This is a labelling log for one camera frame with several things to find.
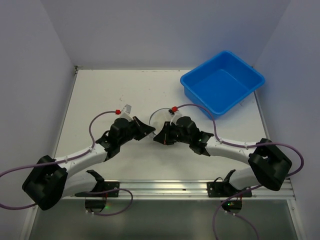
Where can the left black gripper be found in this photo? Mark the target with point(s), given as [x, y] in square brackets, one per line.
[137, 127]

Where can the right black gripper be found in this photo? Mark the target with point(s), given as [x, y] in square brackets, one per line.
[168, 134]

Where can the white mesh laundry bag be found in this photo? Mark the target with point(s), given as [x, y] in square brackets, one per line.
[158, 118]

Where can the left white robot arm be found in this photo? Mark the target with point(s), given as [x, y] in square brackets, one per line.
[52, 179]

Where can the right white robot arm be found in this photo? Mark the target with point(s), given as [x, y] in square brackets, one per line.
[268, 166]

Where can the blue plastic tub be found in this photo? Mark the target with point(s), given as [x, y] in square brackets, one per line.
[221, 82]

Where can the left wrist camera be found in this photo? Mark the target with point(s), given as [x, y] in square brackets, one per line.
[126, 113]

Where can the aluminium mounting rail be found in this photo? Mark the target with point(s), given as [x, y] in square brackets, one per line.
[194, 190]

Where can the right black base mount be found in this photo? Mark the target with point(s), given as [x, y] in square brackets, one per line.
[221, 188]

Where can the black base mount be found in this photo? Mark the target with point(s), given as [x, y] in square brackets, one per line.
[221, 188]
[100, 186]

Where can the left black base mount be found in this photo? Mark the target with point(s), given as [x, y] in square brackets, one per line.
[100, 186]

